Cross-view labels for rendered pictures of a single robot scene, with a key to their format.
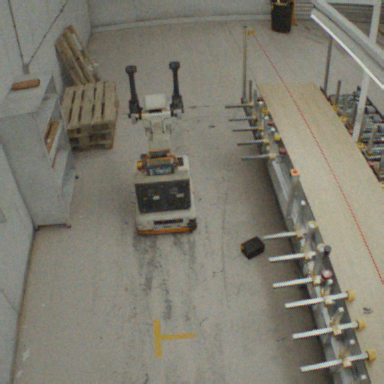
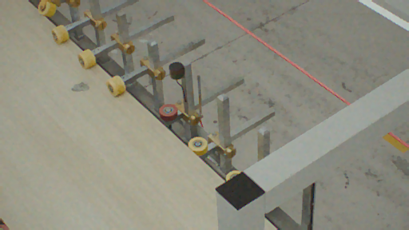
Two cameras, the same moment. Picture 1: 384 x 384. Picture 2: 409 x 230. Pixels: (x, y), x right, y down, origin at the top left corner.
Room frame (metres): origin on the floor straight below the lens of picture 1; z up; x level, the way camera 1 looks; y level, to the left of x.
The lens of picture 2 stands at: (3.96, -2.15, 3.25)
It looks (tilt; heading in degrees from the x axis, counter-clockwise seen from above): 44 degrees down; 148
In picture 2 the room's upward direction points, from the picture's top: 4 degrees counter-clockwise
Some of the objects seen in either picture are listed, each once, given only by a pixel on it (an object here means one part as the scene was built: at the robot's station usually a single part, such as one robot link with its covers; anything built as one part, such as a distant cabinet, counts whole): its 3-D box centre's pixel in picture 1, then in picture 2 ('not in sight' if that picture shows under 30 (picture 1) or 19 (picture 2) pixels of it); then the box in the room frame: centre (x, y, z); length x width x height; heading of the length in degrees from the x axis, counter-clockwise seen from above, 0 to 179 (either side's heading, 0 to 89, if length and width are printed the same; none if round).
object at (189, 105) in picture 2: (315, 269); (188, 103); (1.77, -0.87, 0.92); 0.04 x 0.04 x 0.48; 3
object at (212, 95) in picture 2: (300, 282); (204, 100); (1.72, -0.76, 0.84); 0.43 x 0.03 x 0.04; 93
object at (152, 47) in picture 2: (323, 300); (156, 81); (1.52, -0.89, 0.88); 0.04 x 0.04 x 0.48; 3
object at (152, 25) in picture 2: (328, 330); (130, 36); (1.23, -0.85, 0.95); 0.50 x 0.04 x 0.04; 93
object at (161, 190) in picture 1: (162, 179); not in sight; (3.26, 0.29, 0.59); 0.55 x 0.34 x 0.83; 93
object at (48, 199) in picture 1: (41, 152); not in sight; (3.65, 1.64, 0.78); 0.90 x 0.45 x 1.55; 3
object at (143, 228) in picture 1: (165, 204); not in sight; (3.35, 0.29, 0.16); 0.67 x 0.64 x 0.25; 3
